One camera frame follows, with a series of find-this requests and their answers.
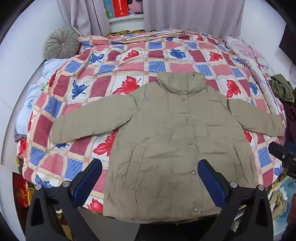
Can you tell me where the dark maroon cloth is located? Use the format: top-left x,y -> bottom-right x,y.
283,100 -> 296,142

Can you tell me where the red shiny bag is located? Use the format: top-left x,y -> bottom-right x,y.
13,173 -> 35,208

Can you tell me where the folded striped cloth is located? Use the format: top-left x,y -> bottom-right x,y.
111,28 -> 197,43

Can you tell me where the round grey-green pleated cushion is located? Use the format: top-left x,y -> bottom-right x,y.
44,27 -> 81,60

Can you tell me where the pink floral blanket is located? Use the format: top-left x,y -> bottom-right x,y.
224,36 -> 289,130

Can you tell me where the leaf print checked quilt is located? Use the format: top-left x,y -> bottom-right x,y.
14,29 -> 288,212

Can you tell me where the colourful printed box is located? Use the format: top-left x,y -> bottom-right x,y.
103,0 -> 115,19

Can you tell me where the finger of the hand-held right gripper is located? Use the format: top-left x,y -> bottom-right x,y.
268,141 -> 296,163
279,159 -> 296,179

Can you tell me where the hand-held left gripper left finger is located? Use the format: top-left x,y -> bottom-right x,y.
25,159 -> 103,241

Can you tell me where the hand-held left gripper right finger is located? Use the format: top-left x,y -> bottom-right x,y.
197,159 -> 274,241

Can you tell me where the red box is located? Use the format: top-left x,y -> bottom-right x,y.
113,0 -> 129,18

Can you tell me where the white windowsill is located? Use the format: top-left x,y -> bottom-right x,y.
108,13 -> 145,23

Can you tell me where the dark green crumpled cloth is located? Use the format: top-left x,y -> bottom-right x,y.
268,74 -> 295,102

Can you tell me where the pale blue floral sheet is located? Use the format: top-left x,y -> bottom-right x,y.
14,58 -> 70,142

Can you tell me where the olive green padded jacket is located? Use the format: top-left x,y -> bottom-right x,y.
51,71 -> 285,225

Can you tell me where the grey curtain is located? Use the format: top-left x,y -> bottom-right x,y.
143,0 -> 243,37
71,0 -> 111,36

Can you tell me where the black monitor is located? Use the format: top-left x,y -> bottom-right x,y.
279,17 -> 296,58

